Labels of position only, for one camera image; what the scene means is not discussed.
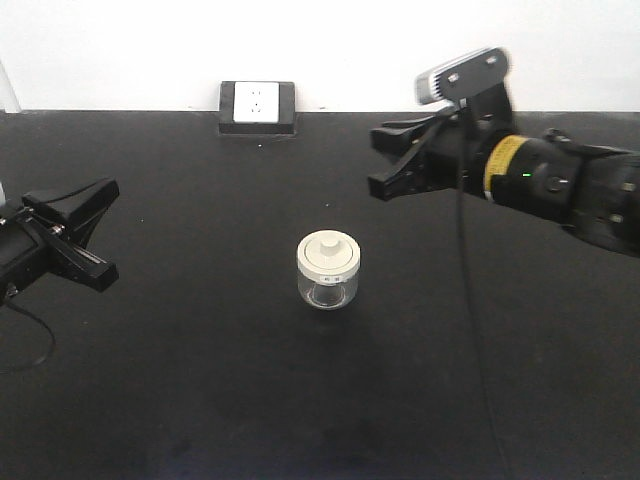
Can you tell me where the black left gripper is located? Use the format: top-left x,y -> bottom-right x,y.
1,178 -> 120,305

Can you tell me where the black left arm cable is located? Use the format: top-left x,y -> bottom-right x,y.
0,297 -> 56,374

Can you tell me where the glass jar with white lid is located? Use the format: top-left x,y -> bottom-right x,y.
296,230 -> 361,311

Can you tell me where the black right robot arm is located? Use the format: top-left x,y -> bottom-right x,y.
368,108 -> 639,257

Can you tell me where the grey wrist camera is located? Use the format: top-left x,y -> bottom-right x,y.
415,47 -> 509,105

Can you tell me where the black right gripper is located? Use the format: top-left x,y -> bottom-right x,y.
367,107 -> 515,201

